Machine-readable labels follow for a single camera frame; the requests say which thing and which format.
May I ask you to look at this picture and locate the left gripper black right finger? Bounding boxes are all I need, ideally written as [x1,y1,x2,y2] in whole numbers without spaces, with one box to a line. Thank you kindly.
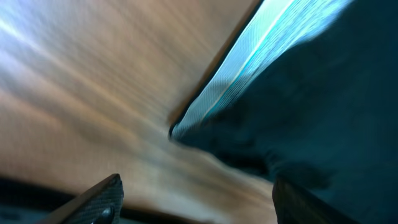
[272,177,357,224]

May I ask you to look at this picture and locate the black shorts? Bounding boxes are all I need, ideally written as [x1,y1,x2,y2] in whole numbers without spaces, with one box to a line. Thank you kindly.
[169,0,397,223]

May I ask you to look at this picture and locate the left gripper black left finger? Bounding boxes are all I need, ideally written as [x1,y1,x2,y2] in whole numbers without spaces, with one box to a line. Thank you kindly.
[37,174,124,224]

